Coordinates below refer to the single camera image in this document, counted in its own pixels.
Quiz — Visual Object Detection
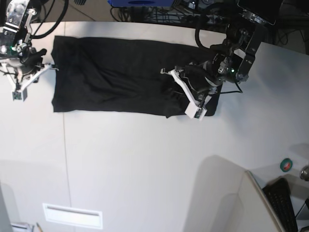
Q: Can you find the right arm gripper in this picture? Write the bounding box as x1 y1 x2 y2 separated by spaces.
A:
0 48 59 101

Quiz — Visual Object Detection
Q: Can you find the green tape roll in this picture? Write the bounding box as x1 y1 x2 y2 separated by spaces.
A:
280 158 293 173

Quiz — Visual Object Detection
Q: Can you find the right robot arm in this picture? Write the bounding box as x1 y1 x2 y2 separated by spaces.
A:
0 0 69 101

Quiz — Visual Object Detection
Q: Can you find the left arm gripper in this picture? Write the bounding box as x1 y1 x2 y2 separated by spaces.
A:
160 62 224 120

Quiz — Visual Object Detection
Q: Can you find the blue box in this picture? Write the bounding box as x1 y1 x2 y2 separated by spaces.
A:
108 0 179 7

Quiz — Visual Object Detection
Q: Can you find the black keyboard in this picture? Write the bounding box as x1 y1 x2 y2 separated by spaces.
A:
263 177 298 232

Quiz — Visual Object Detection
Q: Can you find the black t-shirt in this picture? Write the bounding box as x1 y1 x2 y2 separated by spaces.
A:
51 36 215 117

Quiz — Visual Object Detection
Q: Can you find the silver round knob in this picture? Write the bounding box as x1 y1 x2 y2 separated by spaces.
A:
299 165 309 182

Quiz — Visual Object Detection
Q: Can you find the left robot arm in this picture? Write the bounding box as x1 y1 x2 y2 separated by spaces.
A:
161 0 275 120

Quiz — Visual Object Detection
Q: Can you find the white partition panel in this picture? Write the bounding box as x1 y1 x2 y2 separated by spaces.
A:
183 155 285 232

